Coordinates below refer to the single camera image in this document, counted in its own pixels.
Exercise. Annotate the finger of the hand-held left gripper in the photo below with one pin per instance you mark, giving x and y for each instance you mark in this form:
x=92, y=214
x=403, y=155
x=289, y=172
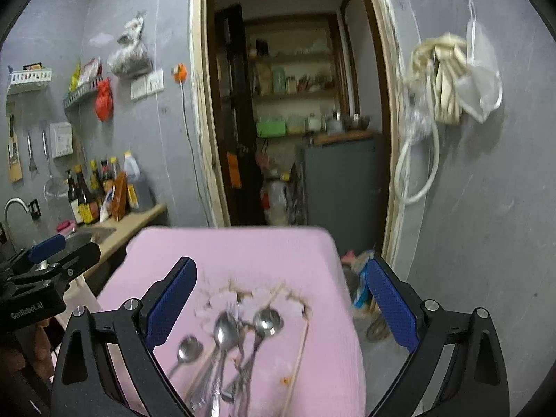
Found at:
x=47, y=245
x=78, y=259

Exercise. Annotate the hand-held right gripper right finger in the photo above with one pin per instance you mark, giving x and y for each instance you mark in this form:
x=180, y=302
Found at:
x=391, y=308

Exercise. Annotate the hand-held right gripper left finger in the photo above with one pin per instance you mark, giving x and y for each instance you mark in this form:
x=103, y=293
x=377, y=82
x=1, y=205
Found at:
x=171, y=299

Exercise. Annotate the small metal spoon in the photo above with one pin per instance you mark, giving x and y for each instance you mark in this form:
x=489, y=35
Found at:
x=189, y=349

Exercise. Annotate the oval metal spoon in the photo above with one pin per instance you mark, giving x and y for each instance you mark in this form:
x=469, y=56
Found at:
x=226, y=328

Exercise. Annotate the round metal spoon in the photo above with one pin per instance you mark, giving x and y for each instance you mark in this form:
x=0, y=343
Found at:
x=268, y=321

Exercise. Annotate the wooden chopstick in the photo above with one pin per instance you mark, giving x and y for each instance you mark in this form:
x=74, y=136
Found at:
x=274, y=297
x=297, y=365

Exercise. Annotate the person's left hand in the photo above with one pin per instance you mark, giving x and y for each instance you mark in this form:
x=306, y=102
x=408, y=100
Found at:
x=41, y=347

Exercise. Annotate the stainless steel sink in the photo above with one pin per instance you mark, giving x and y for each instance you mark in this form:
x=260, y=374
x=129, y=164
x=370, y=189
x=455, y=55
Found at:
x=84, y=236

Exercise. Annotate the pile of cleaning items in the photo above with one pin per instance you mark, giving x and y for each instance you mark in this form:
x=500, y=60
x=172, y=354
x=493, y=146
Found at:
x=358, y=286

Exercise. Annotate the dark pump sauce bottle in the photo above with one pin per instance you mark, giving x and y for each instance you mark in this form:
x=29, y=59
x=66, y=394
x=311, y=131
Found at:
x=71, y=200

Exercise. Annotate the metal faucet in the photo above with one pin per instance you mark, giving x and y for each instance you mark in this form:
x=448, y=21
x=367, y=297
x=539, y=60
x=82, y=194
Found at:
x=15, y=203

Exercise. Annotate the large soy sauce bottle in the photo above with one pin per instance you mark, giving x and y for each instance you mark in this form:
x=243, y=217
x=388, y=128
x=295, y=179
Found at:
x=87, y=202

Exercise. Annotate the white and blue packet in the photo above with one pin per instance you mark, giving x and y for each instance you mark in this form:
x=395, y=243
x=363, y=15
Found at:
x=106, y=208

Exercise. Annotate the metal mesh strainer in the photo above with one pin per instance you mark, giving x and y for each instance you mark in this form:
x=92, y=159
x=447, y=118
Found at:
x=54, y=182

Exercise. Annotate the beige kitchen counter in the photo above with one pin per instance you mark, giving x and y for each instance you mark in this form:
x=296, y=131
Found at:
x=139, y=215

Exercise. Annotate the orange-red seasoning packet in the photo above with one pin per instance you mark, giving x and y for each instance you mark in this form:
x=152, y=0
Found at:
x=118, y=195

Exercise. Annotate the yellow-capped sauce bottle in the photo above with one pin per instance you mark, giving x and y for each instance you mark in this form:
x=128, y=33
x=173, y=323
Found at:
x=94, y=178

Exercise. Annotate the dark vinegar bottle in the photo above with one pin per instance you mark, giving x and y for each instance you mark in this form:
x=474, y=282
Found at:
x=105, y=173

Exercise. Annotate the metal peeler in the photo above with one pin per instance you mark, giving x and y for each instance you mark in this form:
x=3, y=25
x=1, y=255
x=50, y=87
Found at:
x=30, y=152

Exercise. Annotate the cooking oil jug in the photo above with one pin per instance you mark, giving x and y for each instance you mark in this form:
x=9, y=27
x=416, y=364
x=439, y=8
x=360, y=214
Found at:
x=137, y=182

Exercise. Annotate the pink floral tablecloth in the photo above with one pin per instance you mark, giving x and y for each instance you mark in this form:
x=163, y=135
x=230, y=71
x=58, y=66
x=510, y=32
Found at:
x=260, y=256

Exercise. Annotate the clear yellow-capped bottle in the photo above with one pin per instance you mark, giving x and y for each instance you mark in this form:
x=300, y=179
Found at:
x=114, y=167

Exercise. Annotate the grey small fridge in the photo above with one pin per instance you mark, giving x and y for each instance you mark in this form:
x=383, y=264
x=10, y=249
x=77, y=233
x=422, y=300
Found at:
x=343, y=182

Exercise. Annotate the white plastic bag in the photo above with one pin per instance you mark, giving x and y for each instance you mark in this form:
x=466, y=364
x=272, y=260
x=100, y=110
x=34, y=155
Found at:
x=276, y=195

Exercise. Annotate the red plastic bag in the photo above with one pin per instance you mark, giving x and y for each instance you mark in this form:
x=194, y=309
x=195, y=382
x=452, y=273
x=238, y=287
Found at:
x=103, y=100

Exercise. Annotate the yellow-green snack packet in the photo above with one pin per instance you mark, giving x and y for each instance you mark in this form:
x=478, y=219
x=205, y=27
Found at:
x=76, y=76

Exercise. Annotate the wooden chopping board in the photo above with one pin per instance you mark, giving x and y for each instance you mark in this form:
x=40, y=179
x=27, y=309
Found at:
x=343, y=137

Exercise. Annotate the red snack packet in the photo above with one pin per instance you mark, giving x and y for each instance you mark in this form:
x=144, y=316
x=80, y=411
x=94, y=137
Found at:
x=91, y=69

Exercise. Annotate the metal bowl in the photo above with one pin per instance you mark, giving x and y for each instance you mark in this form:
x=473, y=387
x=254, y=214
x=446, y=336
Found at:
x=356, y=120

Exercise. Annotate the metal pot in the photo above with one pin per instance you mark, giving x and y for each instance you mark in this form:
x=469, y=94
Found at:
x=334, y=124

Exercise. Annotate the clear plastic bag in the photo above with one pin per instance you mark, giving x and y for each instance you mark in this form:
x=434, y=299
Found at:
x=412, y=113

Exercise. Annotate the green box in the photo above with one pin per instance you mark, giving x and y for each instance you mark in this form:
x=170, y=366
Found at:
x=271, y=127

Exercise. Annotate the plastic bag of dried goods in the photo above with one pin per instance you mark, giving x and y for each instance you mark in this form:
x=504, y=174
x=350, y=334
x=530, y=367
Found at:
x=130, y=58

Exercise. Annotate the dark wooden door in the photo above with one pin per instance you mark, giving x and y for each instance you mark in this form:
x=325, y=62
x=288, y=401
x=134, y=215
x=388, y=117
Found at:
x=230, y=95

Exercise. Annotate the wooden shelf unit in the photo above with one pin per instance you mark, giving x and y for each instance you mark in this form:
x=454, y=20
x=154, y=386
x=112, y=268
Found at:
x=295, y=95

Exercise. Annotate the cream rubber gloves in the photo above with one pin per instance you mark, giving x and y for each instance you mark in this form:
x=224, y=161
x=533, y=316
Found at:
x=438, y=78

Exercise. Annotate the white mesh bag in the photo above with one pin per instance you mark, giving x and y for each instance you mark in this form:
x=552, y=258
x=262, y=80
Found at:
x=482, y=82

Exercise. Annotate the green thermos cup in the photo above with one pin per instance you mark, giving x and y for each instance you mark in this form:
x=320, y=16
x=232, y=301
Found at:
x=278, y=80

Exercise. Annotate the black wall holder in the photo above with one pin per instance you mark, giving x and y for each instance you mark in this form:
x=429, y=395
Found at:
x=34, y=208

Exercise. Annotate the white wall box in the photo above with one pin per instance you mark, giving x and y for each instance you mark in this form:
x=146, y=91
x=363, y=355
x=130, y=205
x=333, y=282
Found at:
x=61, y=139

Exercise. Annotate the grey wall rack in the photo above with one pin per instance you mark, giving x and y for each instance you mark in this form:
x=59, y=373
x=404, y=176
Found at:
x=82, y=91

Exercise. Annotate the door frame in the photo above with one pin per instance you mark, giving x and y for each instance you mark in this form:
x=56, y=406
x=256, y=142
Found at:
x=208, y=139

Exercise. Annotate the white wall rack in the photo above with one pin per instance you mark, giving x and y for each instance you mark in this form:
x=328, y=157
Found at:
x=28, y=77

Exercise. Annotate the white switch and outlet panel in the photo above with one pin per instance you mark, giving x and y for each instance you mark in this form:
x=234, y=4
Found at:
x=147, y=84

